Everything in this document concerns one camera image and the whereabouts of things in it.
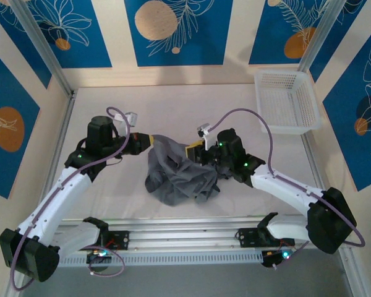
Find blue poster orange circle fern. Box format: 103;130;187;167
249;0;331;66

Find white plastic mesh basket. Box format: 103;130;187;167
254;69;323;136

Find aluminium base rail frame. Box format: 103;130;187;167
14;216;355;256

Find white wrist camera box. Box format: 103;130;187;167
114;111;140;131
196;123;213;151

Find blue leaf-pattern wall picture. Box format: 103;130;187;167
124;0;234;67

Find blue poster small orange circle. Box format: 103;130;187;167
24;0;113;69

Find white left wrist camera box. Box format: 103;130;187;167
114;111;140;131

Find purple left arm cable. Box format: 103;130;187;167
11;106;131;292

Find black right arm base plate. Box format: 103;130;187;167
236;228;296;248

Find black control board green light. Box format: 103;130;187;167
261;249;293;269
86;249;114;265

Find blue poster white flower lines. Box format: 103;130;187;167
309;0;370;84
0;4;53;90

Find blue poster large orange circle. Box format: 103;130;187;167
0;43;41;199

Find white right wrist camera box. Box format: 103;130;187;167
196;123;213;151

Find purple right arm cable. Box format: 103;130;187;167
210;108;366;270

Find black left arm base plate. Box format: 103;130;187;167
80;230;130;251

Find grey t-shirt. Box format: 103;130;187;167
144;133;222;207

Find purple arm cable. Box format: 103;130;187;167
11;106;131;292
210;108;366;270

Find blue poster dark circle flower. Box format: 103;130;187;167
322;29;371;192

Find aluminium corner post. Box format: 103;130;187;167
9;0;75;97
297;0;347;72

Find white slotted cable duct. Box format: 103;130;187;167
58;252;263;269

